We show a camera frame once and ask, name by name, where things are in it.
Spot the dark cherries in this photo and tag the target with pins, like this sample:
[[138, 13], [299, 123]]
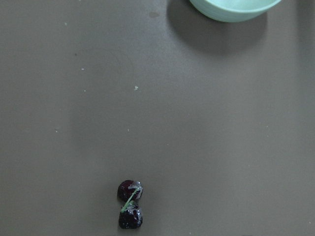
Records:
[[130, 192]]

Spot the mint green bowl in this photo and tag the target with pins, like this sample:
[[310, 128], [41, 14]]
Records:
[[232, 11]]

